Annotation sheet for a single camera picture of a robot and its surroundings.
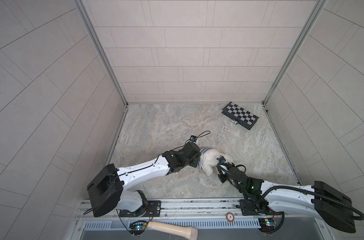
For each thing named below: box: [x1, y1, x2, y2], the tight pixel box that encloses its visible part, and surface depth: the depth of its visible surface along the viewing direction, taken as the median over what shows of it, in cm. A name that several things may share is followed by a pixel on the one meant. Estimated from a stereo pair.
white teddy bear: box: [201, 148, 219, 176], surface depth 79 cm
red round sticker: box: [226, 212, 235, 223], surface depth 71 cm
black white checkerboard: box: [221, 101, 259, 130], surface depth 107 cm
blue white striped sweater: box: [198, 147, 212, 170], surface depth 79 cm
